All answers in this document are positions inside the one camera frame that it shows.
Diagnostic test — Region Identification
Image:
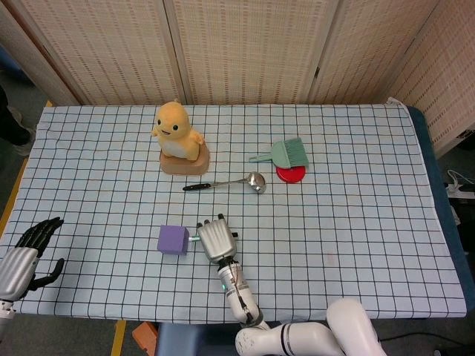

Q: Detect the black and silver right hand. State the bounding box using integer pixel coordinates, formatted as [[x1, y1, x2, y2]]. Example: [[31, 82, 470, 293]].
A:
[[195, 213, 239, 263]]

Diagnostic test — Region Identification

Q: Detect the black and silver left hand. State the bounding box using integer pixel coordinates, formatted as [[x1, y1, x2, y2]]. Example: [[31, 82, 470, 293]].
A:
[[0, 217, 66, 300]]

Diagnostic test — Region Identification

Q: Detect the green marker pen black cap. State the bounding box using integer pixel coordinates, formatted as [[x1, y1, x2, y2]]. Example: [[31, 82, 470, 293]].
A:
[[188, 231, 240, 244]]

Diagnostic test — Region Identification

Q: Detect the purple foam cube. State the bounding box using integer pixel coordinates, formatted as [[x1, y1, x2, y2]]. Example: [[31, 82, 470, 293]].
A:
[[157, 225, 191, 257]]

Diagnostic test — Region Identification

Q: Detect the red round lid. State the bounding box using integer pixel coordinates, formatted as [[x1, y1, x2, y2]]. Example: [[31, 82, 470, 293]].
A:
[[275, 165, 307, 185]]

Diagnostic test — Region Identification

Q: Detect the blue padded seat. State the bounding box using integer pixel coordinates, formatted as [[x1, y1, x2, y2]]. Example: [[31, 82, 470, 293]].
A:
[[154, 320, 244, 356]]

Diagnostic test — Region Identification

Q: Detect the green plastic brush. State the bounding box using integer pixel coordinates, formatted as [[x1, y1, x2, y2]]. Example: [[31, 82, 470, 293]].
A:
[[248, 137, 310, 168]]

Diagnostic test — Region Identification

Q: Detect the yellow plush duck toy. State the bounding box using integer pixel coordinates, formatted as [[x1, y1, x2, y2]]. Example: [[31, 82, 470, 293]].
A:
[[151, 100, 206, 161]]

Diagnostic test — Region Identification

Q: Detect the grey worn shoe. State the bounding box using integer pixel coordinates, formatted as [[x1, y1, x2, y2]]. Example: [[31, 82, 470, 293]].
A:
[[7, 105, 37, 156]]

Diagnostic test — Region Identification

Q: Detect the blue checkered tablecloth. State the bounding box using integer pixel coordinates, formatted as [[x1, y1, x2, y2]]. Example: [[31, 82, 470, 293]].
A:
[[0, 96, 468, 323]]

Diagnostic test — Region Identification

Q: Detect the orange block on floor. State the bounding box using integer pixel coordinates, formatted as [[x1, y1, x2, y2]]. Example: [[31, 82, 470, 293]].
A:
[[132, 321, 159, 356]]

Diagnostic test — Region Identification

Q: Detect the dark trouser leg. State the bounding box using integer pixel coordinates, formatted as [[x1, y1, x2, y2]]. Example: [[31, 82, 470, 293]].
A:
[[0, 88, 33, 146]]

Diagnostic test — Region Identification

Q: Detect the beige folding screen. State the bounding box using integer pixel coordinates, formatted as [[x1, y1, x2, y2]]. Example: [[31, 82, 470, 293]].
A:
[[0, 0, 475, 157]]

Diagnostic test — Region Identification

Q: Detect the steel ladle with black handle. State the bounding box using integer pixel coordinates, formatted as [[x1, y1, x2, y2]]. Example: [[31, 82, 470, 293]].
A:
[[182, 171, 266, 194]]

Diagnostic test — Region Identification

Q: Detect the black floor cable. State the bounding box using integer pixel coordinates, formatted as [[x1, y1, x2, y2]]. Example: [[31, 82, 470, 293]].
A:
[[377, 331, 436, 344]]

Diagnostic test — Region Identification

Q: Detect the white power strip with cables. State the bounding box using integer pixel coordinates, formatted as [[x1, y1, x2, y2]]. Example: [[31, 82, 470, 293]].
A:
[[445, 168, 475, 198]]

